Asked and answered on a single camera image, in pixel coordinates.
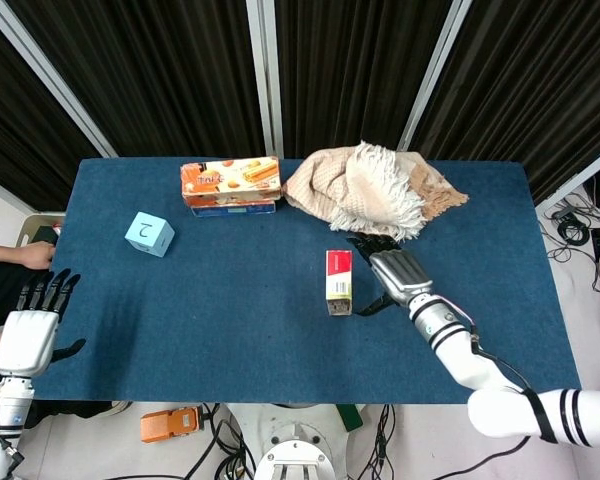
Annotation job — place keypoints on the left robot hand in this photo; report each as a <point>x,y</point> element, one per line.
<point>30,335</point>

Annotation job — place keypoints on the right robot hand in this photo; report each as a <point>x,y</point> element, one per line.
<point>395,275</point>

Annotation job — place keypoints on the small red cookie box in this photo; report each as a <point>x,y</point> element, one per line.
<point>339,282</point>

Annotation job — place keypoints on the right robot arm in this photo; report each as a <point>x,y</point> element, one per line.
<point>485,370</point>

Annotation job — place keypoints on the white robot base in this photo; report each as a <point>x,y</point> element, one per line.
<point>295,445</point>

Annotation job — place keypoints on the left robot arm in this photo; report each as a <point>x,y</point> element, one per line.
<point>0,425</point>

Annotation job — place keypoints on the flat blue box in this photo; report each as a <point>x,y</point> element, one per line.
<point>232,208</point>

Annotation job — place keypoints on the orange wafer roll box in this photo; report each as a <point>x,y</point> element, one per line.
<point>230,181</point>

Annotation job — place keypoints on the beige fringed cloth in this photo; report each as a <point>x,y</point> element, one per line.
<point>375,197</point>

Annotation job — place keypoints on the person's hand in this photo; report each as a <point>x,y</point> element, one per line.
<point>36,255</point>

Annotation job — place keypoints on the beige plastic bin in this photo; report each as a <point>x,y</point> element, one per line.
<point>30,227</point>

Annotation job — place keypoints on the green block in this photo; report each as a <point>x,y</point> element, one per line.
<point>349,415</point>

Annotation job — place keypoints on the light blue number cube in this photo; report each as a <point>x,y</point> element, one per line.
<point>149,234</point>

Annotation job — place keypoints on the orange foot pedal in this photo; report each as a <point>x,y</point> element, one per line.
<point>169,424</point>

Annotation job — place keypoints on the blue table mat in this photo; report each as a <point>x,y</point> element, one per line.
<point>230,325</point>

